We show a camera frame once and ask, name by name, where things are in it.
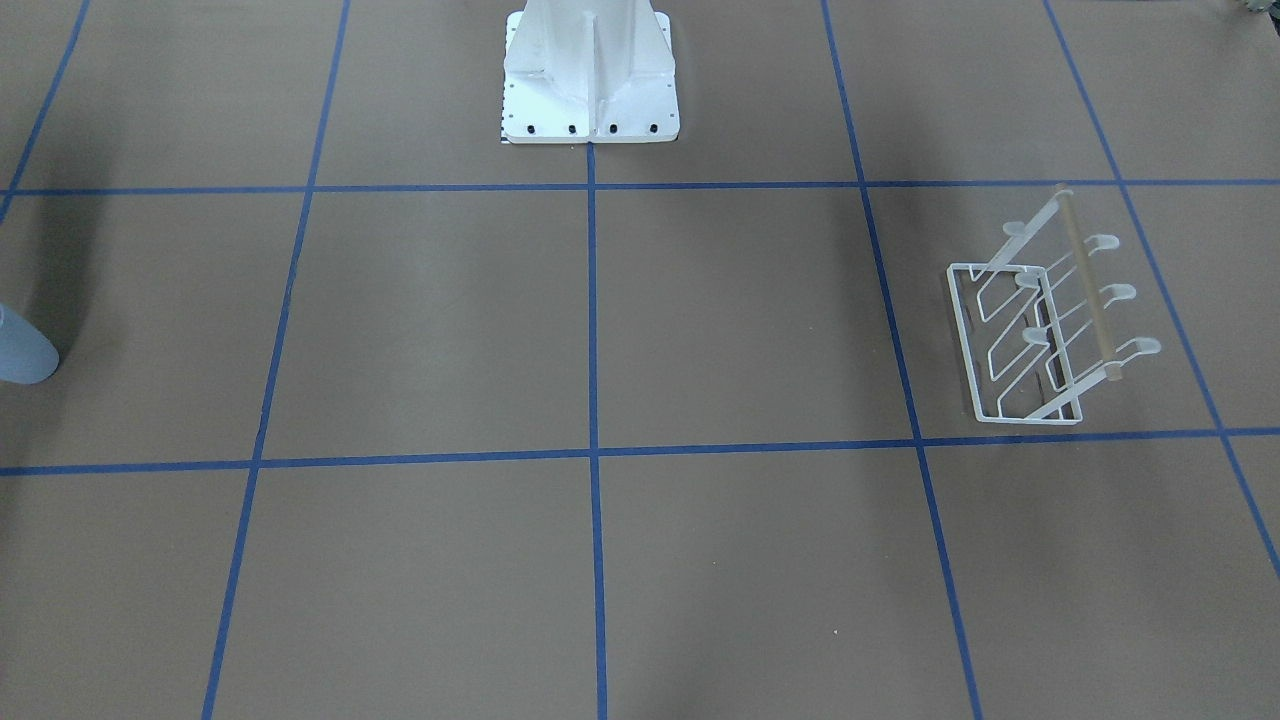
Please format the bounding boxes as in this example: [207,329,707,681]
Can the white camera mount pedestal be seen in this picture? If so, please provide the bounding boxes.
[500,1,681,145]

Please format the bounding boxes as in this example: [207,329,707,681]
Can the light blue plastic cup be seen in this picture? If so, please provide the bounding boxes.
[1,304,60,386]

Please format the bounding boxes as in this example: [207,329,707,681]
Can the white wire cup holder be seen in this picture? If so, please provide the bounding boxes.
[943,183,1164,427]

